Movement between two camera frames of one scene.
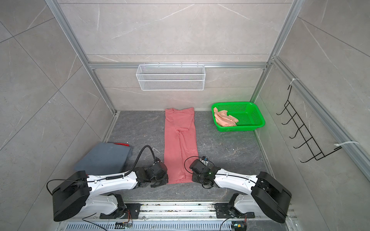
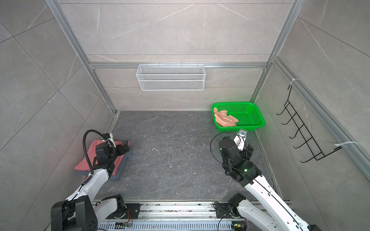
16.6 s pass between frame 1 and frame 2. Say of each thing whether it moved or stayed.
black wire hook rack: stayed
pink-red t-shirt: moved
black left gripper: moved
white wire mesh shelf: stayed
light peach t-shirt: stayed
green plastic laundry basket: stayed
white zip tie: stayed
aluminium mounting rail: stayed
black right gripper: moved
